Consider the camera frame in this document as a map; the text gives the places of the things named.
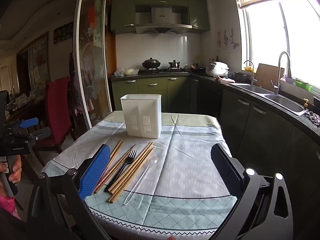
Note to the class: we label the frying pan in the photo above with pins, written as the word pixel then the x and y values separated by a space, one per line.
pixel 197 68

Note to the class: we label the wooden cutting board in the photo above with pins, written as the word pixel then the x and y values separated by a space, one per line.
pixel 266 77

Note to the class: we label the gas stove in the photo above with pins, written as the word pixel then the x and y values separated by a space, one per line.
pixel 170 71

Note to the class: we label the white rice cooker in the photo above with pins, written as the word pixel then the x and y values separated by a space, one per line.
pixel 216 68

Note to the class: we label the person's left hand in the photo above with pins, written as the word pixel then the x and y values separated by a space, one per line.
pixel 16 170

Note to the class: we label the tall steel faucet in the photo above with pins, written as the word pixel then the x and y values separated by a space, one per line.
pixel 282 55

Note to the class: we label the dark counter cabinets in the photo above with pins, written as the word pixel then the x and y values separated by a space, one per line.
pixel 250 120

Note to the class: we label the clear plastic spoon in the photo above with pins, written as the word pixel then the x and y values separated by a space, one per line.
pixel 140 181

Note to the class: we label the black cooking pot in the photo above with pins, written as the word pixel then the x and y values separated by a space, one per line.
pixel 240 77

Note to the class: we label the steel range hood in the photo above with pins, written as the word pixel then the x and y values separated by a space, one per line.
pixel 162 17

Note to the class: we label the green base cabinets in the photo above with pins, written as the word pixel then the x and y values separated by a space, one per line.
pixel 150 87

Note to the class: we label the green wall cabinets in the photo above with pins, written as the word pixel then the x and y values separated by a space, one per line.
pixel 122 12

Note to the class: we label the red chair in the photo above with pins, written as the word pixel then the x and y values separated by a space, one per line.
pixel 57 110

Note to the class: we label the steel double sink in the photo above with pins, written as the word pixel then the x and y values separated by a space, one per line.
pixel 285 102

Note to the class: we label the light wooden chopstick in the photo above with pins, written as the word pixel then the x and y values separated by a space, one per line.
pixel 118 153
pixel 116 150
pixel 143 152
pixel 140 166
pixel 136 176
pixel 146 153

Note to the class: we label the small steel faucet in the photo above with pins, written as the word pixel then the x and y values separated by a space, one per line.
pixel 252 75

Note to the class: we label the person's left forearm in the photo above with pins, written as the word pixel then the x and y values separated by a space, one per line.
pixel 7 205

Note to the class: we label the dark brown wooden chopstick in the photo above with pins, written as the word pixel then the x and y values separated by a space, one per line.
pixel 126 155

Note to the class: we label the black plastic fork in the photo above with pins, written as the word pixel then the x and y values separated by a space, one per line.
pixel 124 167

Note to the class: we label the pink cloth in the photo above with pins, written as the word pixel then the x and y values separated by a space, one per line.
pixel 226 80

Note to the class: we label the pale patterned tablecloth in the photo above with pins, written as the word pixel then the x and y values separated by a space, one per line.
pixel 187 155

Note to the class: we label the small yellow fixture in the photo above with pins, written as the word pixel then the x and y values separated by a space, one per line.
pixel 305 103

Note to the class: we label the black lidded wok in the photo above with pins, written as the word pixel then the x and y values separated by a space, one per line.
pixel 151 63

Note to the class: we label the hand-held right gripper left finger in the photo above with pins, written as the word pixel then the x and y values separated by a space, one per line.
pixel 93 175

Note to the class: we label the small black lidded pot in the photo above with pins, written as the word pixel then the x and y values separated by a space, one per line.
pixel 174 64

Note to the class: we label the flowered glass sliding door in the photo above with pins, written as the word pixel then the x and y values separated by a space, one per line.
pixel 90 55

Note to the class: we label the hanging kitchen utensils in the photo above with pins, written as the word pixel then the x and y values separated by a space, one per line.
pixel 231 40

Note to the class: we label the dark wall poster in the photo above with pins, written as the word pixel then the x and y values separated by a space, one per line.
pixel 63 33

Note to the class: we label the dark crumpled cloth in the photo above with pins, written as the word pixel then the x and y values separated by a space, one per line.
pixel 313 117

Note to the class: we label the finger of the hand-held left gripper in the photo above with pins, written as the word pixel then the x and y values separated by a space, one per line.
pixel 41 133
pixel 29 123

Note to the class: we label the checked hanging apron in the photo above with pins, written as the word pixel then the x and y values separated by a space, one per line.
pixel 80 92

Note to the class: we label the white plastic utensil holder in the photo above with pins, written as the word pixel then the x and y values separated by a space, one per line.
pixel 150 105

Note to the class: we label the white plastic bag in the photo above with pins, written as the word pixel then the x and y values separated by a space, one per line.
pixel 127 71

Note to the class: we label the kitchen window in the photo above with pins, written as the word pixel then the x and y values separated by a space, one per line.
pixel 287 42

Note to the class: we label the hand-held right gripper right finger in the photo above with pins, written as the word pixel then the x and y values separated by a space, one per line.
pixel 226 173

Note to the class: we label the green plastic bowls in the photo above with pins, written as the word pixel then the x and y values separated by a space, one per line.
pixel 303 85

